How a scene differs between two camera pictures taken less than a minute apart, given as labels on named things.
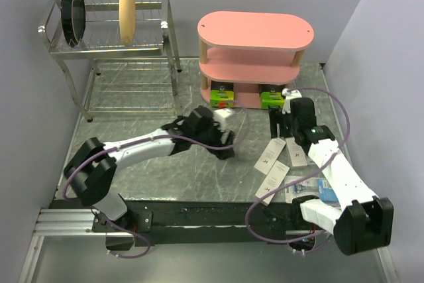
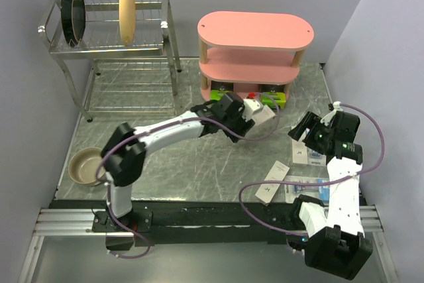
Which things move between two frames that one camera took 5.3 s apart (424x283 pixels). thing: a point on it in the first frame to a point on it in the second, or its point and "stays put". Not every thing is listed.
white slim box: (269, 155) to (262, 115)
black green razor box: (221, 94) stays put
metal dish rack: (108, 77) stays put
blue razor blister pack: (322, 188) stays put
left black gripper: (222, 153) to (244, 126)
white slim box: (272, 181) stays put
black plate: (73, 13) stays put
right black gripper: (277, 116) to (309, 120)
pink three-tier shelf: (250, 49) stays put
